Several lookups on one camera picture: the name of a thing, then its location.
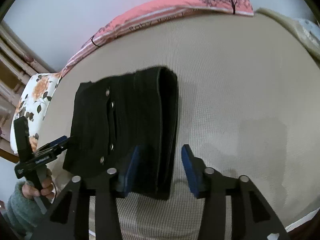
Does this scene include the green fuzzy left sleeve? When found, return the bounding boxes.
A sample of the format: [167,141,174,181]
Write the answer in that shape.
[3,181,44,236]

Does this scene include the black pants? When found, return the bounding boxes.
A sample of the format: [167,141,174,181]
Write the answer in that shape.
[63,66,178,200]

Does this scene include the left hand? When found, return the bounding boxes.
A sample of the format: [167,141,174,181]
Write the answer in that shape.
[22,168,56,201]

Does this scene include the beige textured bed mattress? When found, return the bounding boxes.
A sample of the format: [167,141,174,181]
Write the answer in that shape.
[39,14,319,239]

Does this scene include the pink striped tree pillow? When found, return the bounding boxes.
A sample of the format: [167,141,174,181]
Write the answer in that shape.
[60,0,254,77]

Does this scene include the white crumpled cloth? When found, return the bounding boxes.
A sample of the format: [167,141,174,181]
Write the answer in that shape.
[295,18,319,57]

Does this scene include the white orange floral pillow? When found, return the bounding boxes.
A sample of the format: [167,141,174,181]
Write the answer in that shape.
[13,73,61,152]

